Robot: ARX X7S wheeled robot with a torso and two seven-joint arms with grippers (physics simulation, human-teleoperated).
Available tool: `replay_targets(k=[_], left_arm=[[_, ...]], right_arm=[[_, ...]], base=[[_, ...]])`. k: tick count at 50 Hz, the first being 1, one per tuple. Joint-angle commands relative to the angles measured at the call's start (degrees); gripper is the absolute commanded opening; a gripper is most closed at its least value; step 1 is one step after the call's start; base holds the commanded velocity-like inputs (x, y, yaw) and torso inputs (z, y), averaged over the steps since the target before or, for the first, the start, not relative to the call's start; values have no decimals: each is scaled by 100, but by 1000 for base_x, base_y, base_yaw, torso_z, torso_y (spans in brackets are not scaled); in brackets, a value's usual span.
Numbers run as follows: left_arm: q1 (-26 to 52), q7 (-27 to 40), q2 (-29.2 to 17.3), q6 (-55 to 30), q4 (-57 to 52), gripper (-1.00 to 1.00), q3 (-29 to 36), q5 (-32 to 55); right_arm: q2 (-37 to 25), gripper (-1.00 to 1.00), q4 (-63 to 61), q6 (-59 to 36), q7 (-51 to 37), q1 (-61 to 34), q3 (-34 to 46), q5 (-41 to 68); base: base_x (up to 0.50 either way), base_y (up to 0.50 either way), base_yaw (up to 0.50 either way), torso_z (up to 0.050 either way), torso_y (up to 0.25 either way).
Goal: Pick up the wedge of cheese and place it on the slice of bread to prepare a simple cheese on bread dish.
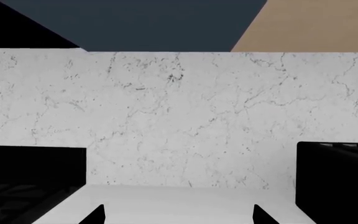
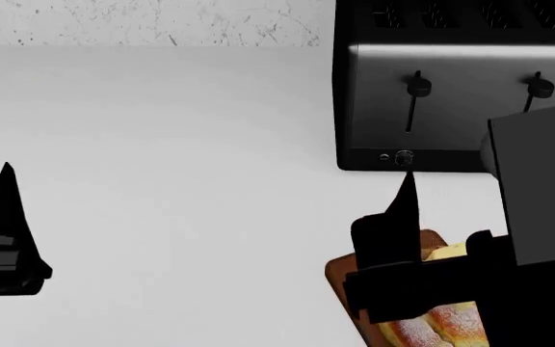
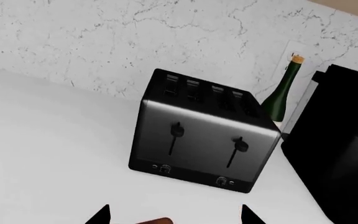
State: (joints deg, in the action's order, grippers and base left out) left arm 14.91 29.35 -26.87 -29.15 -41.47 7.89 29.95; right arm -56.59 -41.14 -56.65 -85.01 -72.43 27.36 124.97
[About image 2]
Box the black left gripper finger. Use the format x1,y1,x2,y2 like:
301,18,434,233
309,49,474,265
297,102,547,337
0,161,54,280

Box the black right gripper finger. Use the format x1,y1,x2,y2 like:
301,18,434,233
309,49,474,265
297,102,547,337
350,171,424,273

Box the sugar-dusted bread slice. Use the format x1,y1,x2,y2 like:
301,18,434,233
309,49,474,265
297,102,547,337
377,300,491,347

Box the brown wooden cutting board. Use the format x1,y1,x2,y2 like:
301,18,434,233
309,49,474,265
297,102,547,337
324,228,448,347

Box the black toaster lever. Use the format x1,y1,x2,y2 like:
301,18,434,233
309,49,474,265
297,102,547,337
521,70,555,113
405,69,434,134

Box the black steel four-slot toaster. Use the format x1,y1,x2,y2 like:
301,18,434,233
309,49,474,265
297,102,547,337
331,0,555,174

